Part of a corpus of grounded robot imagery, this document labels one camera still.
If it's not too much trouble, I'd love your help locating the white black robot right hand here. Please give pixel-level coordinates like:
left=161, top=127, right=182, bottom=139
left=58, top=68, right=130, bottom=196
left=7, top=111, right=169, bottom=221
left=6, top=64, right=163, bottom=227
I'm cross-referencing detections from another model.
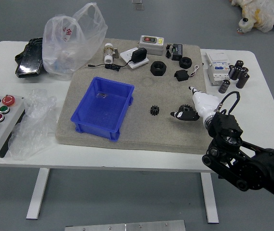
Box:
left=170, top=86, right=221, bottom=123

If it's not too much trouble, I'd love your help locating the big black gear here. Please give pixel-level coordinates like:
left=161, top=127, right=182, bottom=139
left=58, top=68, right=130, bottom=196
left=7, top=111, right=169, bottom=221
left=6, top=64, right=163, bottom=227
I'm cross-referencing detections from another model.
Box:
left=178, top=103, right=196, bottom=115

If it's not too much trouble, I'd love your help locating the small black gear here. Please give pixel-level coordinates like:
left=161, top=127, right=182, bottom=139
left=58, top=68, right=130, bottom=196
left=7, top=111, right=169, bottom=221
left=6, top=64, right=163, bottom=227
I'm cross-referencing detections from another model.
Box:
left=149, top=105, right=161, bottom=116

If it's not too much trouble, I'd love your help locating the blue plastic box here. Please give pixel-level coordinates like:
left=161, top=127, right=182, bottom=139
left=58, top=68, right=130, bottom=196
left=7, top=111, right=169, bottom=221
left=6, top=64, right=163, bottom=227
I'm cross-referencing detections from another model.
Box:
left=70, top=76, right=135, bottom=142

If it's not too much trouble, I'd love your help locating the big black hex nut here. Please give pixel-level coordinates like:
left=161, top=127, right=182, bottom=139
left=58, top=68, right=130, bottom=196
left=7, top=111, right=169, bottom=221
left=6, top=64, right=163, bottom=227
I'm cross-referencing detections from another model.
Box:
left=150, top=61, right=168, bottom=77

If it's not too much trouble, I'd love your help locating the white circuit breaker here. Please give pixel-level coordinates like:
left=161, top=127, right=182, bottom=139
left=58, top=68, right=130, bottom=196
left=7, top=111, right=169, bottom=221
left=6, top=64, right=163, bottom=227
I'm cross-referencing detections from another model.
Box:
left=204, top=51, right=231, bottom=87

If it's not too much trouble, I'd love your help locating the white table leg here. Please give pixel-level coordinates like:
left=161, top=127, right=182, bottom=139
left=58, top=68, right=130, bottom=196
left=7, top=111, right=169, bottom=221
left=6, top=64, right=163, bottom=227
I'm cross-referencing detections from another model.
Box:
left=200, top=172, right=220, bottom=224
left=26, top=168, right=50, bottom=220

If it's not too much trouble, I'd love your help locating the grey-brown foam mat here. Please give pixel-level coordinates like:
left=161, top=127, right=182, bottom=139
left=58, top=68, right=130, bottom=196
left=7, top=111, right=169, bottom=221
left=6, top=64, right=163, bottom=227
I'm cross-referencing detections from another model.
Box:
left=54, top=38, right=214, bottom=154

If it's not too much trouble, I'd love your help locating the black power adapter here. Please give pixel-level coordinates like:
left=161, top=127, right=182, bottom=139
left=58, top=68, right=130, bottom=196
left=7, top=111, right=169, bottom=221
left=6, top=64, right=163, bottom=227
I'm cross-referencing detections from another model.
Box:
left=131, top=47, right=148, bottom=64

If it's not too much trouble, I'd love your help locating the plush toy in plastic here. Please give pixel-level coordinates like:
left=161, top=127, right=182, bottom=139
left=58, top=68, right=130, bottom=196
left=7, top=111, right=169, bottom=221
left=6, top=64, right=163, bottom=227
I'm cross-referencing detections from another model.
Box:
left=229, top=0, right=274, bottom=37

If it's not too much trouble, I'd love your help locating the brass valve with white ends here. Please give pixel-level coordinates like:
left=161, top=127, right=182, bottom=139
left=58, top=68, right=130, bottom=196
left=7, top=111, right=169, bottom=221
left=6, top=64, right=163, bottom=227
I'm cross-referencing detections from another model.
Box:
left=103, top=42, right=120, bottom=64

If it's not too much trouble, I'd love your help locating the crumpled clear plastic wrap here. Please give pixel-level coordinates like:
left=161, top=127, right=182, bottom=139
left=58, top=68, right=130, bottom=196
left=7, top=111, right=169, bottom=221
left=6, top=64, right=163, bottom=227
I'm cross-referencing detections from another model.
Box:
left=8, top=88, right=58, bottom=161

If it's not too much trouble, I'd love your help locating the metal floor outlet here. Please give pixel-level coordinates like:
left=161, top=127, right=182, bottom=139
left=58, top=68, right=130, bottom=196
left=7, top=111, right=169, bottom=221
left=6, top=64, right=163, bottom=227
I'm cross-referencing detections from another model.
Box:
left=131, top=0, right=144, bottom=11

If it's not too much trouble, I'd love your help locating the silver metal plate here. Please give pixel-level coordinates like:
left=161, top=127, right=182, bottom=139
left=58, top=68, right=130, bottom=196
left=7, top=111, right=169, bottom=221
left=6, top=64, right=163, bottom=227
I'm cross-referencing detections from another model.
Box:
left=64, top=219, right=186, bottom=231

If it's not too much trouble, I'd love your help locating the translucent bag with red print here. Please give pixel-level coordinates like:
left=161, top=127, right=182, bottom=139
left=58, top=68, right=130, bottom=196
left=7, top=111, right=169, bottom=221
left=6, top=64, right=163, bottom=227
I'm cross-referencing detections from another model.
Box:
left=42, top=2, right=109, bottom=80

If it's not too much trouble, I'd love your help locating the black plastic tray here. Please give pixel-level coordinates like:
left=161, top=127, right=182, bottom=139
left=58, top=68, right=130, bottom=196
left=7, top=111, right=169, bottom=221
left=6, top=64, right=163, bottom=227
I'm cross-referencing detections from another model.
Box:
left=15, top=37, right=44, bottom=79

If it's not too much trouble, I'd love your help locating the black module with thin wires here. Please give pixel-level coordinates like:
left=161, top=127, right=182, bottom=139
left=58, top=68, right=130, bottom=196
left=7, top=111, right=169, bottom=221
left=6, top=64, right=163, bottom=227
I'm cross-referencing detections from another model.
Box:
left=174, top=64, right=200, bottom=82

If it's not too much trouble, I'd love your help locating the black controller module with cable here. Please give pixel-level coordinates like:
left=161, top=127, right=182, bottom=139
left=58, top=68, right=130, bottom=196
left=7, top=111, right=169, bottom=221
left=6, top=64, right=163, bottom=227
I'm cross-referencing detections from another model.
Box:
left=165, top=42, right=184, bottom=61

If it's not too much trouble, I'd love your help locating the grey switch box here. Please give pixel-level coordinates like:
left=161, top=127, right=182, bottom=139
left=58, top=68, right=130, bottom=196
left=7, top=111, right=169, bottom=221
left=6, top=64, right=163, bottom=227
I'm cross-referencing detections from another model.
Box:
left=138, top=35, right=165, bottom=56

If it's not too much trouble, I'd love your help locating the white wall socket plate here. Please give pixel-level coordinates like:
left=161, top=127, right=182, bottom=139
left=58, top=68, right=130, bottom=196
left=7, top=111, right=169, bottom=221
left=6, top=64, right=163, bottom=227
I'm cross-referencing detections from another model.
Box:
left=119, top=47, right=150, bottom=70

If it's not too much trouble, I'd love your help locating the black adapter cord with plug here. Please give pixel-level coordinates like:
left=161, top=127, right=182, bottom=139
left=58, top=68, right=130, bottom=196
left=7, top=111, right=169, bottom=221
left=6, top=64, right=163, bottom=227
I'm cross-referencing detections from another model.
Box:
left=85, top=61, right=134, bottom=72

